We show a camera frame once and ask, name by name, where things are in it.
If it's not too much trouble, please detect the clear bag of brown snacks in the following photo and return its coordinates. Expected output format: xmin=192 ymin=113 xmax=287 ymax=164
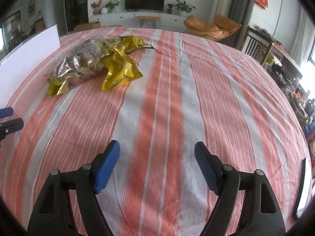
xmin=47 ymin=35 xmax=110 ymax=86

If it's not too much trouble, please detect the white board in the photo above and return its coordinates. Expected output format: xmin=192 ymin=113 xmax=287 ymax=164
xmin=1 ymin=25 xmax=61 ymax=108

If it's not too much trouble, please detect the cardboard box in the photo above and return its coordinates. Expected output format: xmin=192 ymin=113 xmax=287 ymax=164
xmin=73 ymin=21 xmax=101 ymax=32

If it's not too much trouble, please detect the gold foil snack bag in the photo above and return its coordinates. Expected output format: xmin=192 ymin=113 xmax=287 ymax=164
xmin=47 ymin=35 xmax=154 ymax=96

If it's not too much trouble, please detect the pink striped tablecloth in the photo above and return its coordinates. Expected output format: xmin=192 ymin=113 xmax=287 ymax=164
xmin=1 ymin=27 xmax=310 ymax=235

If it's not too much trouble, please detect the red flower pot plant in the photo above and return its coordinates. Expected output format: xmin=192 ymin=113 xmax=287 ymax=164
xmin=90 ymin=0 xmax=102 ymax=15

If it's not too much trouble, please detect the dark wooden chair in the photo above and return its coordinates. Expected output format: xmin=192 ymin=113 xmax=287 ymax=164
xmin=240 ymin=26 xmax=274 ymax=66

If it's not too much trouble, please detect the small wooden bench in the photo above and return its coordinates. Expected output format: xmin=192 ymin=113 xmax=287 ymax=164
xmin=135 ymin=15 xmax=162 ymax=29

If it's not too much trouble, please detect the black television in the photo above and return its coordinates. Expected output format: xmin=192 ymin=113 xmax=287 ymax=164
xmin=125 ymin=0 xmax=164 ymax=11

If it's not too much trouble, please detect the orange lounge chair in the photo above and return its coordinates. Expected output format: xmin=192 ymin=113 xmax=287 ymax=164
xmin=184 ymin=14 xmax=242 ymax=41

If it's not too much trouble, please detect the white tv cabinet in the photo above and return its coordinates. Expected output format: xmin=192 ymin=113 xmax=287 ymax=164
xmin=89 ymin=12 xmax=187 ymax=32

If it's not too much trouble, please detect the green potted plant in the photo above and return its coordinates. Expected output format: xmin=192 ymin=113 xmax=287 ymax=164
xmin=175 ymin=0 xmax=196 ymax=13

